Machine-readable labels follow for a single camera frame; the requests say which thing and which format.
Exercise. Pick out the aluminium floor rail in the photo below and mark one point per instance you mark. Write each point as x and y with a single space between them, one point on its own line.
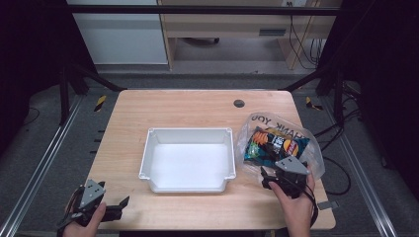
359 164
42 164

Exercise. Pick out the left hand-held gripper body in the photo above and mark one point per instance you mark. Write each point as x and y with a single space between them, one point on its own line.
91 194

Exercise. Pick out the person's right hand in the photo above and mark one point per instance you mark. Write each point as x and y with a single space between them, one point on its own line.
296 210

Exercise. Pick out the black yellow hazard tape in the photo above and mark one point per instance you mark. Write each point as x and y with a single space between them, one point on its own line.
311 103
100 102

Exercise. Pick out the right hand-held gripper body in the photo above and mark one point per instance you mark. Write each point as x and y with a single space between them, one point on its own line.
291 179

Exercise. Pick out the clear printed plastic bag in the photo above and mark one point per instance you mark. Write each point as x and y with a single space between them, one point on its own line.
313 154

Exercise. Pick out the light wooden desk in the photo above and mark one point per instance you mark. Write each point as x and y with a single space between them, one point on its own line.
230 28

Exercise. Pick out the dark blue chip bag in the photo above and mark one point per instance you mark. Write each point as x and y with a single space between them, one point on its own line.
273 146

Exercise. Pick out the grey desk label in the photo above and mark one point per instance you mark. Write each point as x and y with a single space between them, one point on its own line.
272 32

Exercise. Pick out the small grey metal bracket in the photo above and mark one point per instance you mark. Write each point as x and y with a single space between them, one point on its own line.
327 205

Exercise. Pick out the white cabinet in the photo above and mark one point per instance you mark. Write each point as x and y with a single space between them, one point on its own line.
122 39

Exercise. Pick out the black curtain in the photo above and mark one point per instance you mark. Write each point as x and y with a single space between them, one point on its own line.
382 65
29 49

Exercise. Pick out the dark round table grommet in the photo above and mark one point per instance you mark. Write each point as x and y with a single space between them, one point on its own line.
238 103

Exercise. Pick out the black frame strut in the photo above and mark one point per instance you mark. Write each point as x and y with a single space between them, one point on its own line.
64 95
337 95

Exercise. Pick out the black horizontal frame bar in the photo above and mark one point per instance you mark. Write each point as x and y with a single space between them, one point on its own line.
197 10

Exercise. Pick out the person's left hand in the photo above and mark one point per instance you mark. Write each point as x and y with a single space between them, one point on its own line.
87 228

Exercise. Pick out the white plastic bin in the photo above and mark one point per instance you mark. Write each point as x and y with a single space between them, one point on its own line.
189 161

